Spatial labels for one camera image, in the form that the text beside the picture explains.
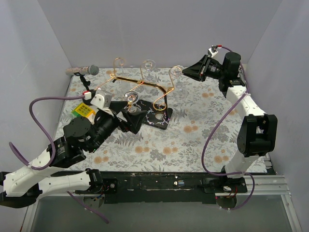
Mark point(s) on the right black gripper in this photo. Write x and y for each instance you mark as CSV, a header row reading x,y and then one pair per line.
x,y
205,68

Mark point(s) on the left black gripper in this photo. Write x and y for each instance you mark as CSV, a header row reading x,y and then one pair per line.
x,y
121,118

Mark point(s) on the clear wine glass front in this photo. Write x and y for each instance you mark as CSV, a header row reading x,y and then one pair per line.
x,y
131,98

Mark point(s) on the clear wine glass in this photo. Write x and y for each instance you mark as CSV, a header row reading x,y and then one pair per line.
x,y
131,98
180,92

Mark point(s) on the clear wine glass back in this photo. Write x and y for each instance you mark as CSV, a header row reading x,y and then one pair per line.
x,y
180,92

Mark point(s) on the stemless clear glass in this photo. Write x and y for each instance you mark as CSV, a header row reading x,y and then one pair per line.
x,y
149,66

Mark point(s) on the clear glass edge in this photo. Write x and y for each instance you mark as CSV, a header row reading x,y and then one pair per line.
x,y
67,117

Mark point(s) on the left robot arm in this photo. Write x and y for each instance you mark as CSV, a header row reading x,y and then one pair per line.
x,y
34,180

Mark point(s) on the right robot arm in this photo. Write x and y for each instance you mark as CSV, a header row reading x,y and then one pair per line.
x,y
257,134

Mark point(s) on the gold black wine glass rack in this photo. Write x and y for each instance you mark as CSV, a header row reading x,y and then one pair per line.
x,y
156,99

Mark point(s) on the colourful toy block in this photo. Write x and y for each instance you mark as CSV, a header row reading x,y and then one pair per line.
x,y
84,111

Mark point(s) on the microphone on black stand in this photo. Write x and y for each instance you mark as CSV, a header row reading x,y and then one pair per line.
x,y
82,72

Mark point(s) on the floral table mat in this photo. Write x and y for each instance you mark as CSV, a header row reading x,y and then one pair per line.
x,y
204,137

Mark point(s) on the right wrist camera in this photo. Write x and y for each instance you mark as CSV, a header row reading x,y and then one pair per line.
x,y
213,50

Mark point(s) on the black base frame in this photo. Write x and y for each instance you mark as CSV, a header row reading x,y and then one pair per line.
x,y
166,187

